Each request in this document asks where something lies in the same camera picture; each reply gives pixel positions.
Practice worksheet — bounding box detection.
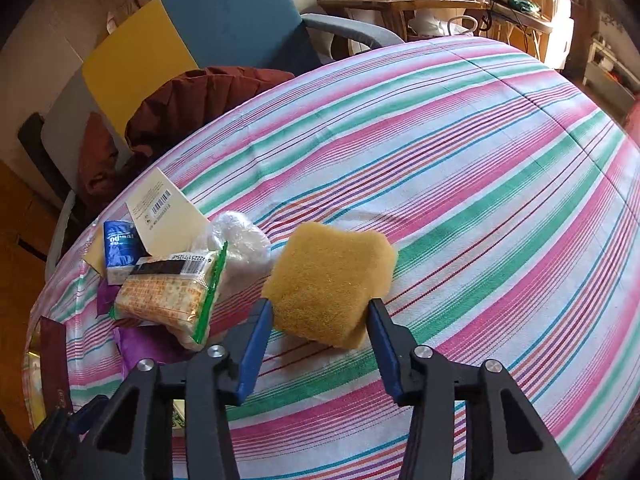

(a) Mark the blue tissue pack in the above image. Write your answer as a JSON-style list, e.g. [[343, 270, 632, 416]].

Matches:
[[102, 220, 143, 286]]

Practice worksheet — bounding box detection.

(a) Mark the yellow sponge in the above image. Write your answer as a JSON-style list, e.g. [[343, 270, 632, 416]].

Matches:
[[262, 222, 399, 351]]

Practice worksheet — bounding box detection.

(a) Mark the beige barcode box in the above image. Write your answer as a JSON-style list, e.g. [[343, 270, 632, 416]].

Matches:
[[82, 167, 213, 278]]

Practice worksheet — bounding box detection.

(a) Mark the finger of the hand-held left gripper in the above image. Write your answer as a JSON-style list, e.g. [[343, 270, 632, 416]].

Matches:
[[27, 394, 108, 480]]

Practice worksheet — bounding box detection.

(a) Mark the striped bed sheet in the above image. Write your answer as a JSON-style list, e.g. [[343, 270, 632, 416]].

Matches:
[[25, 35, 640, 480]]

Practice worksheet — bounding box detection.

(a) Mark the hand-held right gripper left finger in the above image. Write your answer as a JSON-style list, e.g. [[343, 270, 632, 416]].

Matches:
[[80, 297, 275, 480]]

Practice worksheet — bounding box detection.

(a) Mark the dark red box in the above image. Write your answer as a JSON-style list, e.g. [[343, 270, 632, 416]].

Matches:
[[37, 317, 76, 416]]

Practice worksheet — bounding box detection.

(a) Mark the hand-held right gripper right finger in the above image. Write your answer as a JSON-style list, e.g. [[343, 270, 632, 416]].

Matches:
[[367, 298, 583, 480]]

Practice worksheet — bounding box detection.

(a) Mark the wooden table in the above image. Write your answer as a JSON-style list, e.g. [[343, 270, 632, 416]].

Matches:
[[317, 0, 493, 56]]

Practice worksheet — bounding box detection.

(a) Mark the cracker packet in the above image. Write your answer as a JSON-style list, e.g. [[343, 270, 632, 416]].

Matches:
[[109, 241, 229, 353]]

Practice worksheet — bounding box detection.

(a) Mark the grey yellow blue armchair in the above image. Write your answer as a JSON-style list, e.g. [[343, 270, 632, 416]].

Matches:
[[17, 0, 406, 271]]

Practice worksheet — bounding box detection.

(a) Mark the white shelf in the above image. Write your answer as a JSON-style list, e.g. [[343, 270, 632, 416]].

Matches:
[[582, 35, 638, 111]]

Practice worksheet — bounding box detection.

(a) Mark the clear plastic bag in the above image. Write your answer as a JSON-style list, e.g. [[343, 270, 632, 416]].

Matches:
[[200, 210, 273, 311]]

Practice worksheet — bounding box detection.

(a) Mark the maroon jacket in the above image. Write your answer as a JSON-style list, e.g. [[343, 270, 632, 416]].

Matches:
[[82, 66, 296, 211]]

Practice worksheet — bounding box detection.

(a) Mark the purple packet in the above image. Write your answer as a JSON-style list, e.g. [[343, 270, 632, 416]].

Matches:
[[95, 280, 186, 376]]

